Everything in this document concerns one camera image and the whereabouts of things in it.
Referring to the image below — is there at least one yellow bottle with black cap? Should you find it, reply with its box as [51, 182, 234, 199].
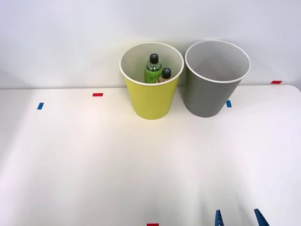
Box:
[157, 67, 172, 83]

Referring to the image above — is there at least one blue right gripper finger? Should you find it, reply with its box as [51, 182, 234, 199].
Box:
[253, 208, 270, 226]
[214, 209, 223, 226]

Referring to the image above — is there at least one green bottle with black cap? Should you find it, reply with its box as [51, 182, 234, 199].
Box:
[144, 53, 163, 84]

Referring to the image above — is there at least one yellow-green plastic waste bin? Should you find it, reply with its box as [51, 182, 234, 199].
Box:
[119, 41, 184, 120]

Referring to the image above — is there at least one grey plastic waste bin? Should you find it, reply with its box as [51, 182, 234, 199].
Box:
[184, 40, 252, 118]

